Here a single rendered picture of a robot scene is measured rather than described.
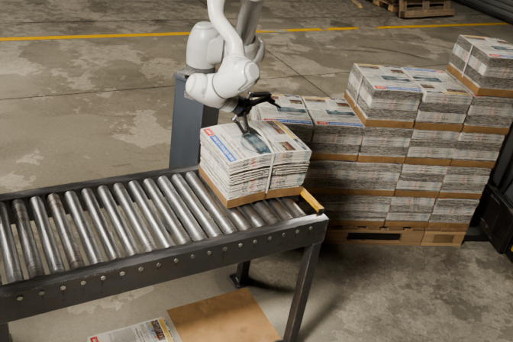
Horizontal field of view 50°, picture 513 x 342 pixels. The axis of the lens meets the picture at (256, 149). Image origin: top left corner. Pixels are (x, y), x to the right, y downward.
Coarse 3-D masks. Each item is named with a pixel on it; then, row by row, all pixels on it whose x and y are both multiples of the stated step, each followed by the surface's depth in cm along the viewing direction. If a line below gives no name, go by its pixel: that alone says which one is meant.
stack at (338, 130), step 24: (288, 96) 323; (312, 96) 329; (288, 120) 296; (312, 120) 304; (336, 120) 304; (312, 144) 303; (336, 144) 305; (360, 144) 311; (384, 144) 311; (408, 144) 313; (432, 144) 315; (312, 168) 310; (336, 168) 313; (360, 168) 316; (384, 168) 318; (408, 168) 321; (432, 168) 323; (336, 216) 331; (360, 216) 334; (384, 216) 337; (408, 216) 340; (336, 240) 341; (360, 240) 346; (384, 240) 349; (408, 240) 350
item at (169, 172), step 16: (112, 176) 232; (128, 176) 233; (144, 176) 235; (16, 192) 213; (32, 192) 214; (48, 192) 216; (64, 192) 219; (112, 192) 230; (128, 192) 234; (144, 192) 238; (48, 208) 219; (64, 208) 223
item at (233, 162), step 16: (208, 128) 232; (224, 128) 233; (208, 144) 226; (224, 144) 222; (240, 144) 223; (208, 160) 232; (224, 160) 214; (240, 160) 213; (256, 160) 217; (208, 176) 234; (224, 176) 219; (240, 176) 217; (256, 176) 222; (224, 192) 222; (240, 192) 222
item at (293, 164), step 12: (264, 120) 246; (276, 120) 249; (264, 132) 235; (276, 132) 237; (288, 132) 239; (276, 144) 227; (288, 144) 229; (300, 144) 231; (288, 156) 224; (300, 156) 228; (288, 168) 228; (300, 168) 231; (276, 180) 229; (288, 180) 232; (300, 180) 236
